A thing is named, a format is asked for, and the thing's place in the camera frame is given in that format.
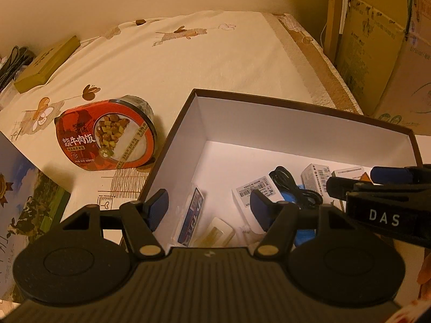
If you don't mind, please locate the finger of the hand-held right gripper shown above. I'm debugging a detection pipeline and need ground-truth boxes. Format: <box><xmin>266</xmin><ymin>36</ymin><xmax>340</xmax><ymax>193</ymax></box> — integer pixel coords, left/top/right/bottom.
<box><xmin>370</xmin><ymin>163</ymin><xmax>431</xmax><ymax>185</ymax></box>
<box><xmin>325</xmin><ymin>175</ymin><xmax>405</xmax><ymax>206</ymax></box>

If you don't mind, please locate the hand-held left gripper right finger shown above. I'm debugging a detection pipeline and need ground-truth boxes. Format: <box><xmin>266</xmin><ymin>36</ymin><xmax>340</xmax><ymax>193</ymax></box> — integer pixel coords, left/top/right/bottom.
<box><xmin>250</xmin><ymin>189</ymin><xmax>348</xmax><ymax>259</ymax></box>

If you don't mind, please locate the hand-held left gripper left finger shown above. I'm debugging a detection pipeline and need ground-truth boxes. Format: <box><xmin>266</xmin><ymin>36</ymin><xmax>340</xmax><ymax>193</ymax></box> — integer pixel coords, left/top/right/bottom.
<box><xmin>60</xmin><ymin>189</ymin><xmax>169</xmax><ymax>260</ymax></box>

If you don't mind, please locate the small white barcode box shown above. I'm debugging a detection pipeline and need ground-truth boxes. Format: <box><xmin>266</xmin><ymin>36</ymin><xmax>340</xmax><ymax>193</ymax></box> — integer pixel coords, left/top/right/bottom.
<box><xmin>300</xmin><ymin>163</ymin><xmax>332</xmax><ymax>196</ymax></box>

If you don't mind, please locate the brown storage box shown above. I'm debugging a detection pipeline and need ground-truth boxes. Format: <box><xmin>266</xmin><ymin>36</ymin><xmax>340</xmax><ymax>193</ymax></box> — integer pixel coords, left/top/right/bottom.
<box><xmin>137</xmin><ymin>88</ymin><xmax>422</xmax><ymax>254</ymax></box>

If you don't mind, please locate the long white printed box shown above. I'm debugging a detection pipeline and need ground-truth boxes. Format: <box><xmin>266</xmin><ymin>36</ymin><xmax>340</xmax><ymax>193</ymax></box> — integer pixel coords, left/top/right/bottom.
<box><xmin>335</xmin><ymin>166</ymin><xmax>366</xmax><ymax>177</ymax></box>

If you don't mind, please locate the clear plastic case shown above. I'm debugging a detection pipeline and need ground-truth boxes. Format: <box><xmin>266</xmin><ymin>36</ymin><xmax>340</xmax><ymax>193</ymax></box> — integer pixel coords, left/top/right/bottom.
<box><xmin>201</xmin><ymin>217</ymin><xmax>237</xmax><ymax>247</ymax></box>

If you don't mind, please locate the red instant rice bowl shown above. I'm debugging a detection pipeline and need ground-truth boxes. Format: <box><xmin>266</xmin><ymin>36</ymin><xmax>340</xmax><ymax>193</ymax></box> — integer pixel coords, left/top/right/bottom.
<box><xmin>55</xmin><ymin>94</ymin><xmax>159</xmax><ymax>172</ymax></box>

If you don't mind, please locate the large cardboard box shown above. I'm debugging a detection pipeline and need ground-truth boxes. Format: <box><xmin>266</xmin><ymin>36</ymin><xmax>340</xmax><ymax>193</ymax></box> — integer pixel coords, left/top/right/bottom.
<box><xmin>373</xmin><ymin>0</ymin><xmax>431</xmax><ymax>136</ymax></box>

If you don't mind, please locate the blue milk gift carton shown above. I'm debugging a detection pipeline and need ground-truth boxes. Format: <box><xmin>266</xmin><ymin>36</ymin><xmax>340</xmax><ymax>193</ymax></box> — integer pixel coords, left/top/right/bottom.
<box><xmin>0</xmin><ymin>131</ymin><xmax>72</xmax><ymax>303</ymax></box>

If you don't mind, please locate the printed cream bedsheet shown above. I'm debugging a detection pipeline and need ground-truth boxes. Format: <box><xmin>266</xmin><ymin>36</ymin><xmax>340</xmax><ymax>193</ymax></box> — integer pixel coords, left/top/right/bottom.
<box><xmin>0</xmin><ymin>10</ymin><xmax>365</xmax><ymax>243</ymax></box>

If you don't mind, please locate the flat gold box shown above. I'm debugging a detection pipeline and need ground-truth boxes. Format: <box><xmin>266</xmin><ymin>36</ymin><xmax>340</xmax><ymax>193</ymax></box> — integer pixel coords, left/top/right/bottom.
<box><xmin>14</xmin><ymin>35</ymin><xmax>81</xmax><ymax>94</ymax></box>

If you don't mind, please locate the black charging cable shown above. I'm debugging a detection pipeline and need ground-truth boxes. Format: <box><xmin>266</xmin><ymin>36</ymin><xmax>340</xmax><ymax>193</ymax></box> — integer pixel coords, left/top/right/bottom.
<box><xmin>269</xmin><ymin>165</ymin><xmax>324</xmax><ymax>210</ymax></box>

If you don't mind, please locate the tan carton with handle cutout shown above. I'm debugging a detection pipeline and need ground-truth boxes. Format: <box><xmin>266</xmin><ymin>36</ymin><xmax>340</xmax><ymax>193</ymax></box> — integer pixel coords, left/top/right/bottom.
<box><xmin>335</xmin><ymin>0</ymin><xmax>415</xmax><ymax>115</ymax></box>

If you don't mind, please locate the pile of black cables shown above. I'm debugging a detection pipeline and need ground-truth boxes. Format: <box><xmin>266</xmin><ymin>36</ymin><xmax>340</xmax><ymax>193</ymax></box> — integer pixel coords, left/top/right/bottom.
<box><xmin>0</xmin><ymin>45</ymin><xmax>36</xmax><ymax>92</ymax></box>

